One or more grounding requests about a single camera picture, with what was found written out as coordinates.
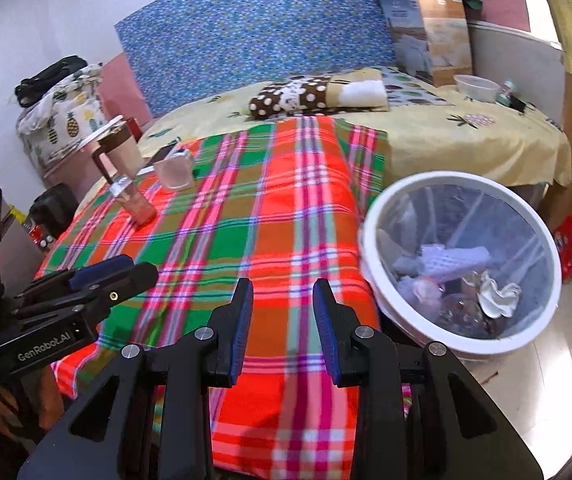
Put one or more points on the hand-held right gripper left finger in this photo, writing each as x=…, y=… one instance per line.
x=243, y=320

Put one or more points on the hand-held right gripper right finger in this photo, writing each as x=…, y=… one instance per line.
x=323, y=320

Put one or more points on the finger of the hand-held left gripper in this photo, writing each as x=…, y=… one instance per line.
x=100, y=267
x=125, y=282

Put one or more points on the white round waste bin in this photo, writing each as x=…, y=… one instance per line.
x=381, y=300

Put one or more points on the pink drink carton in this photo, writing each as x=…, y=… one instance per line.
x=138, y=205

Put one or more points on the clear plastic cup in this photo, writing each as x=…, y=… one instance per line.
x=175, y=175

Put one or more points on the white foam fruit net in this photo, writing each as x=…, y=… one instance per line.
x=451, y=260

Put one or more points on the person's left forearm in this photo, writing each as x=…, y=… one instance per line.
x=45, y=395

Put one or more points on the red packet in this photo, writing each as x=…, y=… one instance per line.
x=40, y=237

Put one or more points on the black bag on floor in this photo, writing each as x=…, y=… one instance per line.
x=53, y=207

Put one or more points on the yellow packet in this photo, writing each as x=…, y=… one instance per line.
x=15, y=214

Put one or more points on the beige brown lidded mug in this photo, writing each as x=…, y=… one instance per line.
x=125, y=152

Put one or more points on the colourful plaid blanket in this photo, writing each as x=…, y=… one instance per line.
x=266, y=200

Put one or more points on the white smartphone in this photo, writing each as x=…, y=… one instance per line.
x=163, y=152

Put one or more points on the red box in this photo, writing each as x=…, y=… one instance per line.
x=133, y=130

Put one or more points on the pineapple print fabric bag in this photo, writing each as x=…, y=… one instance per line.
x=65, y=125

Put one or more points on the crumpled white paper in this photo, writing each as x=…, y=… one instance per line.
x=498, y=295

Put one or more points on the brown polka dot pillow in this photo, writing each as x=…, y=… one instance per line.
x=306, y=95

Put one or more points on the white bowl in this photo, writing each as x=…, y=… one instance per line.
x=476, y=89

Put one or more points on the small green bottle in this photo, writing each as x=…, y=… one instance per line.
x=506, y=92

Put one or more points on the blue floral headboard cloth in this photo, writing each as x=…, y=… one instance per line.
x=266, y=25

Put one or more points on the blue brown paper shopping bag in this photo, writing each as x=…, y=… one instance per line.
x=436, y=35

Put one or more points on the white bed board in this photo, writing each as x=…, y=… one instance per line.
x=516, y=60

